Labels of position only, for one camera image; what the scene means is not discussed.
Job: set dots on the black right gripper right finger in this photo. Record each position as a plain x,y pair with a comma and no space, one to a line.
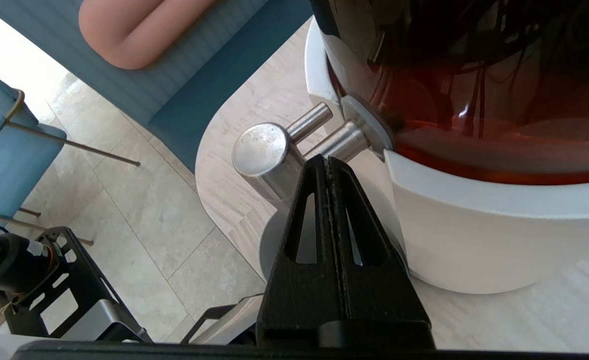
379,300

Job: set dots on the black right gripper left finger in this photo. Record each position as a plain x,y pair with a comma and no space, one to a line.
299,300

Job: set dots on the metal dispenser tap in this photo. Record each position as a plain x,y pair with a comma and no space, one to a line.
262,150

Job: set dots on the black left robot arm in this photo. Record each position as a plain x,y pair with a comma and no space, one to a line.
9,260

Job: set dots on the white dispenser with dark tea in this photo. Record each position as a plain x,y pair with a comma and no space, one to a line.
499,230

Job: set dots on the blue ribbed sofa bench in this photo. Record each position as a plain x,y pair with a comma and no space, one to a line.
199,60

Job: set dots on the pink sofa bolster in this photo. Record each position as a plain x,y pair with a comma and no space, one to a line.
139,30

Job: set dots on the light blue chair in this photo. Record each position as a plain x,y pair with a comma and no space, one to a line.
14,165

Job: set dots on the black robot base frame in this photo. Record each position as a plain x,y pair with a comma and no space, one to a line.
59,233

